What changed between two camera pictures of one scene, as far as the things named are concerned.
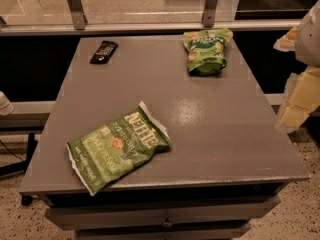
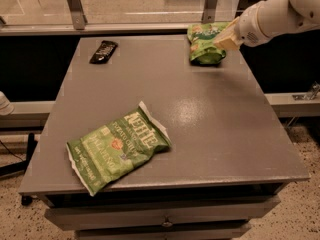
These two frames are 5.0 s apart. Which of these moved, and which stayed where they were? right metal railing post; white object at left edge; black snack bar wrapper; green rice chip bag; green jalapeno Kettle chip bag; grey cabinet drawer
Moved: green rice chip bag
Stayed: grey cabinet drawer; right metal railing post; black snack bar wrapper; white object at left edge; green jalapeno Kettle chip bag
